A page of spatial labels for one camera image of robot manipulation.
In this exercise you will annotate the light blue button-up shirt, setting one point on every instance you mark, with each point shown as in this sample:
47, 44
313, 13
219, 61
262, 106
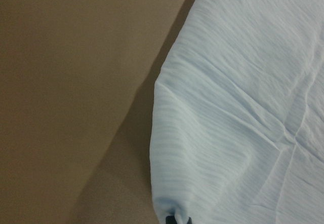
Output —
237, 124

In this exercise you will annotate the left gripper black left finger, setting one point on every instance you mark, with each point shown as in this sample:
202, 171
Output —
170, 219

